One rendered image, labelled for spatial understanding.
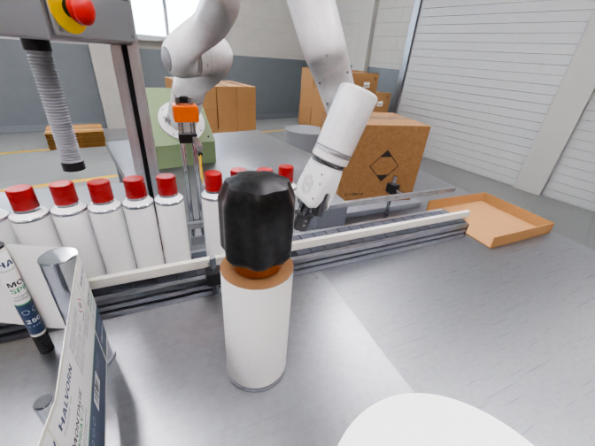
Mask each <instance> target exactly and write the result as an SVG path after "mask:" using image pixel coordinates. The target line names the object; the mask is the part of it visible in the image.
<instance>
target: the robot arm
mask: <svg viewBox="0 0 595 446"><path fill-rule="evenodd" d="M287 4H288V6H289V9H290V15H291V17H292V20H293V23H294V27H295V29H296V32H297V37H298V40H299V43H300V46H301V49H302V51H303V54H304V56H305V61H306V63H307V64H308V67H309V69H310V71H311V74H312V76H313V79H314V81H315V84H316V86H317V89H318V90H319V93H320V96H321V100H322V102H323V105H324V108H325V111H326V113H327V117H326V120H325V122H324V124H323V127H322V129H321V132H320V134H319V137H318V139H317V142H316V143H315V145H314V148H313V154H314V155H316V156H314V155H313V156H312V157H311V158H310V159H309V161H308V163H307V164H306V166H305V169H304V171H303V172H302V174H301V176H300V178H299V180H298V182H297V193H296V196H297V198H298V200H299V207H298V211H299V212H298V213H297V216H296V218H295V221H294V228H295V230H298V231H306V229H307V227H308V225H309V223H310V221H311V219H313V217H314V216H316V217H321V216H322V213H323V212H324V211H326V210H327V209H328V208H329V206H330V205H331V203H332V200H333V198H334V196H335V193H336V190H337V188H338V185H339V182H340V179H341V176H342V171H343V167H347V166H348V163H349V161H350V159H351V157H352V154H353V152H354V150H355V148H356V146H357V144H358V142H359V139H360V137H361V135H362V133H363V131H364V129H365V127H366V124H367V122H368V120H369V118H370V116H371V114H372V111H373V109H374V108H375V105H376V103H377V100H378V99H377V97H376V95H375V94H373V93H372V92H370V91H368V90H367V89H365V88H362V87H360V86H357V85H355V84H354V81H353V77H352V70H351V65H350V60H349V56H348V51H347V47H346V42H345V39H344V31H343V28H342V23H341V20H340V16H339V12H338V9H337V6H336V0H287ZM239 12H240V1H239V0H199V2H198V5H197V8H196V10H195V11H194V13H193V14H192V15H191V16H190V17H189V18H187V19H186V20H185V21H183V22H182V23H181V24H180V25H179V26H178V27H177V28H176V29H174V30H173V31H172V32H171V33H170V34H169V35H168V36H167V38H166V39H165V40H164V42H163V44H162V48H161V58H162V62H163V65H164V67H165V69H166V70H167V71H168V72H169V73H170V74H172V75H173V76H174V80H173V85H172V90H171V96H170V101H169V103H166V104H164V105H162V106H161V108H160V109H159V111H158V123H159V125H160V126H161V128H162V129H163V130H164V131H165V132H166V133H167V134H168V135H170V136H172V137H173V138H175V139H177V140H179V138H178V133H179V129H178V123H176V122H174V118H173V113H172V105H171V103H175V100H174V98H175V97H179V96H188V97H192V98H193V103H195V104H196V105H197V107H198V115H199V122H195V127H196V133H197V138H198V137H199V136H200V135H201V134H202V133H203V132H204V129H205V121H204V118H203V116H202V114H201V113H200V112H201V109H202V106H203V103H204V100H205V95H206V93H207V92H208V91H209V90H210V89H212V88H213V87H215V86H216V85H217V84H218V83H220V82H221V81H222V80H223V79H224V78H225V77H226V76H227V74H228V73H229V71H230V69H231V66H232V64H233V52H232V50H231V47H230V45H229V44H228V42H227V41H226V40H225V39H224V38H225V37H226V35H227V34H228V32H229V31H230V29H231V27H232V26H233V25H234V23H235V21H236V19H237V17H238V14H239Z"/></svg>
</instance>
